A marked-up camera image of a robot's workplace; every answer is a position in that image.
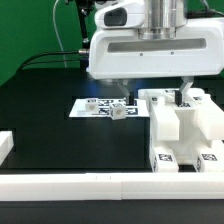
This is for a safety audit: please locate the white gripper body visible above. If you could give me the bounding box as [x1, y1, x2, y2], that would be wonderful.
[89, 25, 224, 79]

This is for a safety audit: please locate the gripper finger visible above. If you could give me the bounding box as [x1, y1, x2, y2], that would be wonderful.
[118, 79, 134, 105]
[175, 76, 194, 104]

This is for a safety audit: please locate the white chair seat piece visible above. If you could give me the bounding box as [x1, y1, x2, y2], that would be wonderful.
[149, 110, 213, 170]

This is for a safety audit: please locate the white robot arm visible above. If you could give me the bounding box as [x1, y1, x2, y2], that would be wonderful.
[89, 0, 224, 104]

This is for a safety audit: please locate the white flat back plate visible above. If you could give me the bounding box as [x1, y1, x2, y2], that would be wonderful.
[69, 98, 149, 117]

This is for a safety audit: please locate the black cable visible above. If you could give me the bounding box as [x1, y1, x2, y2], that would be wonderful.
[16, 49, 91, 73]

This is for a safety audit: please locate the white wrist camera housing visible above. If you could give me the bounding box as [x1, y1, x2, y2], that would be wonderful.
[94, 0, 145, 29]

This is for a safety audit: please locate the white thin cable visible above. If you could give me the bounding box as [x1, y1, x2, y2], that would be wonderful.
[52, 0, 69, 69]

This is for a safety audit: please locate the white front fence rail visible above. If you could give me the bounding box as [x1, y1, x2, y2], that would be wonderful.
[0, 173, 224, 201]

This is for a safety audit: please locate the white fence rail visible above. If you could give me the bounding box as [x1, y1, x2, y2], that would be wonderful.
[0, 173, 224, 201]
[0, 131, 14, 166]

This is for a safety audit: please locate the white left fence rail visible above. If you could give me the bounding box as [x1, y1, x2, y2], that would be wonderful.
[0, 131, 14, 166]

